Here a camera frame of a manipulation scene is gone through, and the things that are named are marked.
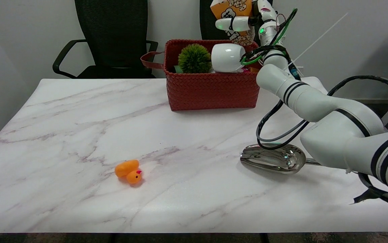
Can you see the red woven basket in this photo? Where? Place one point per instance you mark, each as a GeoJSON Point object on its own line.
{"type": "Point", "coordinates": [211, 91]}

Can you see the orange white popcorn box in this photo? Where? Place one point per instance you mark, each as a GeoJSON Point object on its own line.
{"type": "Point", "coordinates": [221, 9]}

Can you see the black mesh office chair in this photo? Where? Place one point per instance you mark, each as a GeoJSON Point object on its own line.
{"type": "Point", "coordinates": [204, 28]}
{"type": "Point", "coordinates": [113, 30]}

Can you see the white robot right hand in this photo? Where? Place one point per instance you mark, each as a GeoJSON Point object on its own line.
{"type": "Point", "coordinates": [234, 23]}

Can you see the orange rubber duck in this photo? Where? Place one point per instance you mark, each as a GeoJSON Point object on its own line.
{"type": "Point", "coordinates": [128, 170]}

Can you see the green artificial grass ball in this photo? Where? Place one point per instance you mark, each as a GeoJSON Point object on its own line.
{"type": "Point", "coordinates": [194, 58]}

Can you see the white ceramic cup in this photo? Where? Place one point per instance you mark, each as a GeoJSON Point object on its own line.
{"type": "Point", "coordinates": [226, 57]}

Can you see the small orange item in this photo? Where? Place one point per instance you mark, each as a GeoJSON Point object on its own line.
{"type": "Point", "coordinates": [253, 70]}

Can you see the shiny metal scoop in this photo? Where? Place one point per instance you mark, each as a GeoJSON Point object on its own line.
{"type": "Point", "coordinates": [271, 158]}

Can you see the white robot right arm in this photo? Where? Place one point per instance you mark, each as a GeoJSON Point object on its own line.
{"type": "Point", "coordinates": [332, 111]}

